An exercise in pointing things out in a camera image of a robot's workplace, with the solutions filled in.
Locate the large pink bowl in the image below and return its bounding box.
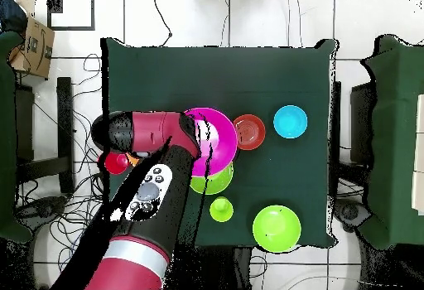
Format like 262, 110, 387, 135
183, 106, 239, 177

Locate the green bowl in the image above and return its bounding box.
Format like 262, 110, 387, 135
252, 205, 302, 254
189, 162, 235, 196

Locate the small red-orange bowl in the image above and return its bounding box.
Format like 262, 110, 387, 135
232, 114, 267, 151

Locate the green cup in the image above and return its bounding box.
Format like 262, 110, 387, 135
209, 196, 234, 224

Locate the dark green tablecloth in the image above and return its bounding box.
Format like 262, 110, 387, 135
100, 36, 339, 249

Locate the large orange bowl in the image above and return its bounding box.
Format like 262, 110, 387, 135
125, 152, 142, 167

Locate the small blue bowl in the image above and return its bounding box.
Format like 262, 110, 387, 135
272, 104, 309, 139

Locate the red cup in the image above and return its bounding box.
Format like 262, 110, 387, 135
97, 151, 131, 176

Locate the black metal stand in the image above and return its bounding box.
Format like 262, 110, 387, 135
14, 76, 75, 195

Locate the black cabinet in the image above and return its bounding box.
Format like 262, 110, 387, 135
349, 82, 377, 168

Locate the green cloth covered table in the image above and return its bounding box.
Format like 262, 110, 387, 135
0, 30, 34, 244
359, 34, 424, 249

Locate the cardboard box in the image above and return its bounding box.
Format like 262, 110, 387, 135
7, 16, 55, 80

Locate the dark blue bag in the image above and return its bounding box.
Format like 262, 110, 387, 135
0, 0, 28, 34

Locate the grey pedestal leg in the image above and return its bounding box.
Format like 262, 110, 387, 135
334, 198, 372, 233
16, 196, 69, 226

